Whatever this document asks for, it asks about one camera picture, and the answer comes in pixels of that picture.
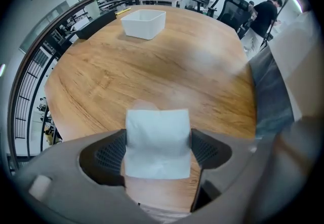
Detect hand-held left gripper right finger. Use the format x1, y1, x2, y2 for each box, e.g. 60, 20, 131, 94
189, 128, 257, 211

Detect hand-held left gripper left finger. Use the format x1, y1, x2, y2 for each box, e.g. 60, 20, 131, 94
50, 128, 127, 190

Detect white cloth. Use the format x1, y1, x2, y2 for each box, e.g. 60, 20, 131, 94
125, 108, 191, 180

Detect white square box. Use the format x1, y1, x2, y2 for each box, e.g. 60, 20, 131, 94
120, 10, 167, 41

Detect dark green tray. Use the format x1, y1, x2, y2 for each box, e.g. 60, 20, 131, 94
75, 11, 118, 40

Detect person's grey shorts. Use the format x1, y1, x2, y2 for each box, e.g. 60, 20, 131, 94
249, 49, 296, 140

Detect black railing with wooden handrail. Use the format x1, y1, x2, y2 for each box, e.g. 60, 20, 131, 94
7, 0, 140, 163

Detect black mesh office chair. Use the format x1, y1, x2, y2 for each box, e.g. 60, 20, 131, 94
216, 0, 254, 35

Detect black office chair with armrests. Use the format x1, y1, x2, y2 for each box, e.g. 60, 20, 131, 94
191, 0, 224, 14

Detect long ceiling light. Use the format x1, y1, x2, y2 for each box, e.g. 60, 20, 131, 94
289, 0, 304, 13

